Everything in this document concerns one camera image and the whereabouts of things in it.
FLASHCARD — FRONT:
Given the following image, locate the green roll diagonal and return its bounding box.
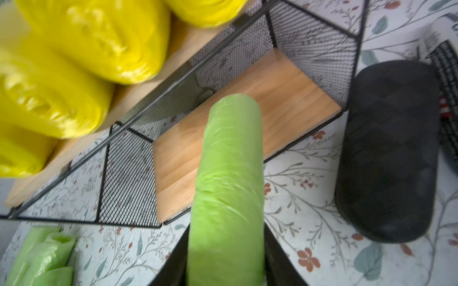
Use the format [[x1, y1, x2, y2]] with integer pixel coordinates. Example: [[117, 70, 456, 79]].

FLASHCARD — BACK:
[[5, 226, 76, 286]]

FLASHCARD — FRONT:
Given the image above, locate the black trash bag roll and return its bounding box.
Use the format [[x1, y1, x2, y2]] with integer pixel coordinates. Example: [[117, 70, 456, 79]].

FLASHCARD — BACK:
[[335, 60, 440, 243]]

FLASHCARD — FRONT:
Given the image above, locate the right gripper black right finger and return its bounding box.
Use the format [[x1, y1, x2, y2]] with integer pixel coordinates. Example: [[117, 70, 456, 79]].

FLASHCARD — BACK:
[[264, 223, 308, 286]]

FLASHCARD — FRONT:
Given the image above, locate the green roll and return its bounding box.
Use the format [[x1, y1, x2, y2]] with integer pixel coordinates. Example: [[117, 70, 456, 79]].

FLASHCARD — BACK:
[[186, 94, 265, 286]]

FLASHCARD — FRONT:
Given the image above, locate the yellow roll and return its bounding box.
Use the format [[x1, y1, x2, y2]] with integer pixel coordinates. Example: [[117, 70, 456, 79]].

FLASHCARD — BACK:
[[16, 1, 171, 85], [1, 122, 59, 178], [165, 0, 248, 28], [1, 35, 114, 139]]

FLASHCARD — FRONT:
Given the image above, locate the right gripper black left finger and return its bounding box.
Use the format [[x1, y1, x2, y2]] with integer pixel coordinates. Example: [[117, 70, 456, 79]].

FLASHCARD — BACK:
[[149, 226, 190, 286]]

